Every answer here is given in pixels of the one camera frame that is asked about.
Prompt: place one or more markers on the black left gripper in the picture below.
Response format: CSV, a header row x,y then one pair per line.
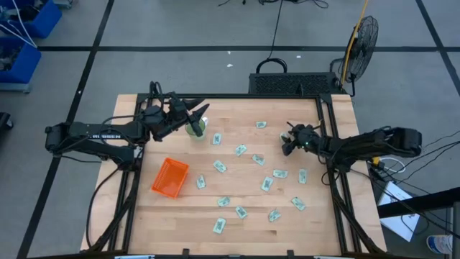
x,y
178,117

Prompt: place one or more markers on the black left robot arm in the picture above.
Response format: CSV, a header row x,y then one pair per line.
x,y
90,134

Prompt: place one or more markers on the black floor fan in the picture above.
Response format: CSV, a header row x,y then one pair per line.
x,y
363,46

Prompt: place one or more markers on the pale green ceramic mug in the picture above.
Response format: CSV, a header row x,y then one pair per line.
x,y
202,126

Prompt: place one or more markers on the yellow power plug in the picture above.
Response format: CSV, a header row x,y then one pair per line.
x,y
376,160

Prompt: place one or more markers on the white paper sheet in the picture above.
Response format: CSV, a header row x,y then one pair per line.
x,y
399,226

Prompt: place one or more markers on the orange plastic mesh basket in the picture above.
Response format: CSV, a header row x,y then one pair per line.
x,y
169,178

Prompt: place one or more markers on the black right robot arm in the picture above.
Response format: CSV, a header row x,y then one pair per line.
x,y
359,144

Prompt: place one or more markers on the white plastic bottle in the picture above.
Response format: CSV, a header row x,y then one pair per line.
x,y
440,244

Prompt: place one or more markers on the blue plastic storage bin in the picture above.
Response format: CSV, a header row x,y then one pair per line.
x,y
43,21
25,64

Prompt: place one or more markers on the pale green sweetener packet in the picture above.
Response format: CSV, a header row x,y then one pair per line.
x,y
201,182
274,215
261,124
298,204
223,201
267,183
216,139
241,212
219,166
280,173
219,226
282,136
303,176
241,150
258,160

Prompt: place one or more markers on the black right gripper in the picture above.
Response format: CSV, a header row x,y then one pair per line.
x,y
305,138

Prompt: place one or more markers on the black perforated computer case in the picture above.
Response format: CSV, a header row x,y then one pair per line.
x,y
287,84

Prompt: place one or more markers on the black metal beam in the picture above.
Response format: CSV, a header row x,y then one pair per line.
x,y
424,202

